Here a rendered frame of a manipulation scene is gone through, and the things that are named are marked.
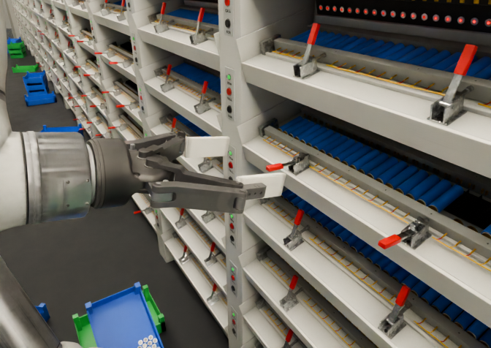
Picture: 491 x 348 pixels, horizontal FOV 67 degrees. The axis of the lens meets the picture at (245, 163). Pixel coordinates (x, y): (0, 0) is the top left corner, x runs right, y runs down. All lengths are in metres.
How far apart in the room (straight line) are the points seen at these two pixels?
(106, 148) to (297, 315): 0.70
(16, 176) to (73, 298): 1.52
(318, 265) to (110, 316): 0.97
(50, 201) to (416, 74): 0.49
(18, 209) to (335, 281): 0.59
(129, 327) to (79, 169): 1.23
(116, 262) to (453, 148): 1.70
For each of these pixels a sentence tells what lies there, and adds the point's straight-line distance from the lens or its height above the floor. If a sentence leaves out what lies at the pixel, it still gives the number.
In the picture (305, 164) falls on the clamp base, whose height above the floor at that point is 0.91.
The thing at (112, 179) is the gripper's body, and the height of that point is 1.07.
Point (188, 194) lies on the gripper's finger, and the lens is 0.38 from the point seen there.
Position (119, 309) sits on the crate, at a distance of 1.59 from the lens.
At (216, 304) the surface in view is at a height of 0.14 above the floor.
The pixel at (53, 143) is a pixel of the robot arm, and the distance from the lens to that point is 0.39.
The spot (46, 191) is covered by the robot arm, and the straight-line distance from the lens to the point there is 0.37.
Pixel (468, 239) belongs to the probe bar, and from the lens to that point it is 0.60.
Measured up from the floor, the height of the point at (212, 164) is 0.72.
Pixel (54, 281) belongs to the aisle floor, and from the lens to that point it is 1.99.
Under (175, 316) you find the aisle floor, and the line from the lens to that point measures 1.67.
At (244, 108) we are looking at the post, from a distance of 0.85.
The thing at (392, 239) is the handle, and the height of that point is 0.93.
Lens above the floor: 1.25
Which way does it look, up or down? 27 degrees down
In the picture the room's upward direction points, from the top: straight up
